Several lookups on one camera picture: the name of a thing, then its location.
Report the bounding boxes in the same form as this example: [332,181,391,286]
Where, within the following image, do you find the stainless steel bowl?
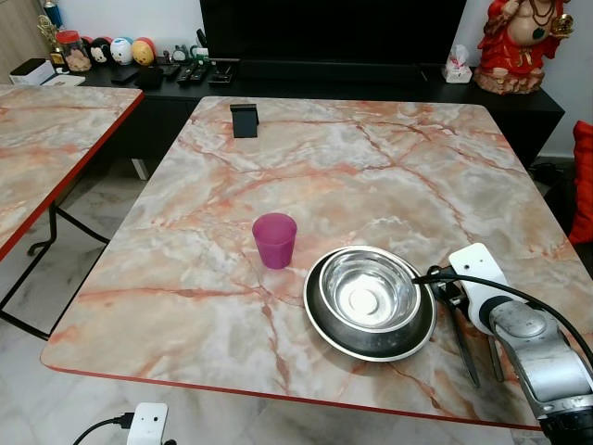
[318,248,423,336]

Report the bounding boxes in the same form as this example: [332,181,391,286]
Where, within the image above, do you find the stainless steel plate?
[303,246,437,362]

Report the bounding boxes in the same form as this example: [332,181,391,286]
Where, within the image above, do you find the red cushion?
[568,121,593,246]

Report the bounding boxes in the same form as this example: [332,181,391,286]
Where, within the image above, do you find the purple plastic cup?
[252,212,298,271]

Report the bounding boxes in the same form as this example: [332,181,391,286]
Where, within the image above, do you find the small white tissue pack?
[445,44,473,85]

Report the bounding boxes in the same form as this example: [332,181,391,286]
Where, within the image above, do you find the red robed statue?
[474,0,562,95]

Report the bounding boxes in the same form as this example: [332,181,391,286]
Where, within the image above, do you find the small black stand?
[231,104,259,139]

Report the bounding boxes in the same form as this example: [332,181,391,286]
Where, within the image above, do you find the black television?
[199,0,468,67]

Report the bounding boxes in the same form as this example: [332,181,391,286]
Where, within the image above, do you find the small black box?
[134,67,165,91]

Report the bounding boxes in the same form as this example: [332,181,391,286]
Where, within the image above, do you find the yellow egg shaped figure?
[131,37,157,68]

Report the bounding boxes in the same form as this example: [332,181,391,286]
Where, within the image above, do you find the black folding table legs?
[0,202,109,340]

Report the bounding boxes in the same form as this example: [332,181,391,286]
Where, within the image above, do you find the white egg shaped figure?
[110,37,134,66]

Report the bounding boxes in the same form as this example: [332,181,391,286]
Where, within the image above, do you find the black egg shaped figure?
[90,37,113,66]

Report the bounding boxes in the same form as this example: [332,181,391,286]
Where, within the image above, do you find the red lid snack jar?
[56,31,93,74]

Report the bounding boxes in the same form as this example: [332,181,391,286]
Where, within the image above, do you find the gold trophy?
[37,0,67,71]

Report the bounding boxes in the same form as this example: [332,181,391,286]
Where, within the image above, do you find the white cardboard box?
[9,58,57,87]

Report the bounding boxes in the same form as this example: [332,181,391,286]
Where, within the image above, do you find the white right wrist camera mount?
[448,243,512,337]

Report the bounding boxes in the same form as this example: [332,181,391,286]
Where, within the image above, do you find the black adapter cable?
[72,415,135,445]

